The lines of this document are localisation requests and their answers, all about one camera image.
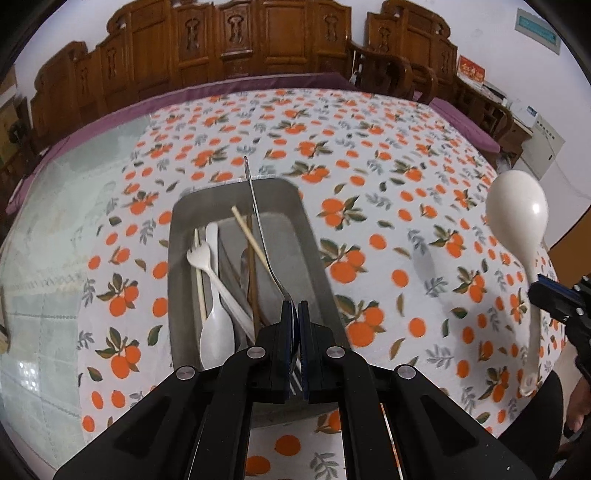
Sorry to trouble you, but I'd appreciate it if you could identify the carved wooden armchair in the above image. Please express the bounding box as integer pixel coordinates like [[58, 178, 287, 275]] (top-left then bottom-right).
[[348, 0, 513, 153]]

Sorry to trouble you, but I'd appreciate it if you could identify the white plastic spoon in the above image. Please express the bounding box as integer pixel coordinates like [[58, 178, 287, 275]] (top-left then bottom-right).
[[198, 222, 237, 371]]

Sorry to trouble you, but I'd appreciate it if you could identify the metal fork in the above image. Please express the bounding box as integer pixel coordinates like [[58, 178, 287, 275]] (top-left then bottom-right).
[[243, 156, 296, 305]]

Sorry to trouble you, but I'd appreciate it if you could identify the stainless steel tray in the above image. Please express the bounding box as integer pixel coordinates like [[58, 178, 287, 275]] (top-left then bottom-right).
[[167, 178, 348, 428]]

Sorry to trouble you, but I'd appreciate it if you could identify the small white device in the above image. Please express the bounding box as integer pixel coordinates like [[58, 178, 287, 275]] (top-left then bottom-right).
[[481, 82, 509, 104]]

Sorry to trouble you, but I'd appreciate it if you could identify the light bamboo chopstick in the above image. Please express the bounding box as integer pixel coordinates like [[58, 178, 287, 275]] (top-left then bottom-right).
[[194, 228, 208, 321], [231, 206, 278, 284]]

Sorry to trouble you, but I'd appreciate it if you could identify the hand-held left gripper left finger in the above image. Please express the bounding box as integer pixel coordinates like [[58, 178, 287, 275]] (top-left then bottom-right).
[[53, 300, 298, 480]]

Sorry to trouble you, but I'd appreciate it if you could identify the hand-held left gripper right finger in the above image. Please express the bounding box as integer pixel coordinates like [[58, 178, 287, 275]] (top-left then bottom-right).
[[298, 300, 539, 480]]

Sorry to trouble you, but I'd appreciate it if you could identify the orange fruit print tablecloth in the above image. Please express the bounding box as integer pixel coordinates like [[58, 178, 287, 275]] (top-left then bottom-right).
[[76, 88, 568, 480]]

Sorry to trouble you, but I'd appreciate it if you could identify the white plastic fork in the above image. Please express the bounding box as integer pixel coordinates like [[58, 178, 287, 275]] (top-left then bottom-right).
[[186, 246, 258, 344]]

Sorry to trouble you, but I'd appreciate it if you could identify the carved wooden sofa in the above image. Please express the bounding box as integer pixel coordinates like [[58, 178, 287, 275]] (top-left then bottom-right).
[[28, 0, 358, 153]]

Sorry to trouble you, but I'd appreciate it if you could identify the large white ladle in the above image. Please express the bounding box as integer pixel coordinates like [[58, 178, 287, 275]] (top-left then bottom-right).
[[485, 170, 550, 398]]

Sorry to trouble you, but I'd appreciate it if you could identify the person's dark clothing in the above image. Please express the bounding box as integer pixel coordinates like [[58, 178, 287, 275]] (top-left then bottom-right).
[[496, 369, 591, 480]]

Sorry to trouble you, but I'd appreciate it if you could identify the white floor appliance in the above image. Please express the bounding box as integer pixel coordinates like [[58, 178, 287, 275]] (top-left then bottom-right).
[[521, 115, 567, 182]]

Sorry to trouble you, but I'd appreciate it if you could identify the purple armchair cushion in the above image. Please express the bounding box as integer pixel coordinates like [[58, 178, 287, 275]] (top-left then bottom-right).
[[418, 97, 502, 155]]

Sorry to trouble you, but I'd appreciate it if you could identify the dark brown wooden chopstick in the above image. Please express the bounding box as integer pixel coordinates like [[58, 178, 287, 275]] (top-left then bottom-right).
[[247, 215, 262, 324]]

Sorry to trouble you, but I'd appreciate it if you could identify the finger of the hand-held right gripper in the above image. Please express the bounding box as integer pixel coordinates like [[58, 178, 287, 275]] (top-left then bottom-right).
[[527, 273, 583, 324]]

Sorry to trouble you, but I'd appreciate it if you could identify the person's right hand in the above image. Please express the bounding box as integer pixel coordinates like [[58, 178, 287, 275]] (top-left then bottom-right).
[[562, 376, 591, 437]]

